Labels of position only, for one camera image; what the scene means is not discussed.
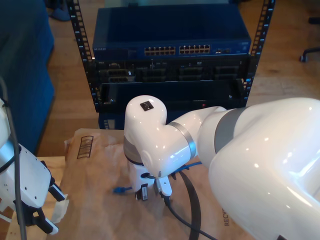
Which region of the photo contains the blue network cable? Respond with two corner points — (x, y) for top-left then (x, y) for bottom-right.
(112, 161), (203, 195)

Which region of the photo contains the white shipping label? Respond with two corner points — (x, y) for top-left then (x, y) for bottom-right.
(51, 198), (70, 225)

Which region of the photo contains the black rack shelf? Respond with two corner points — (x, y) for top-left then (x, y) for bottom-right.
(96, 78), (247, 113)

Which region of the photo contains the blue slipper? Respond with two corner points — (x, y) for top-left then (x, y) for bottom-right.
(48, 7), (71, 22)

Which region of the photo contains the blue network switch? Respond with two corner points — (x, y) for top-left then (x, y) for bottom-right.
(91, 6), (252, 60)

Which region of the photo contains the black rack server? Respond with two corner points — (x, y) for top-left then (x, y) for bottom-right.
(96, 57), (251, 83)

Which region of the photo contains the black server rack frame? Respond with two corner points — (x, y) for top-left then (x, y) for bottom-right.
(66, 0), (277, 113)

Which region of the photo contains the brown paper mailer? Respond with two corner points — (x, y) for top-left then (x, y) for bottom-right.
(46, 127), (247, 240)

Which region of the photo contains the black camera cable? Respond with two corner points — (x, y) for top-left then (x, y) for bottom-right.
(162, 195), (219, 240)

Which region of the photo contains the thick grey cable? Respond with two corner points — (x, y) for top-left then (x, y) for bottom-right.
(0, 74), (28, 240)

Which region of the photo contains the blue sofa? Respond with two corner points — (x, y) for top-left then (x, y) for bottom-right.
(0, 0), (56, 185)

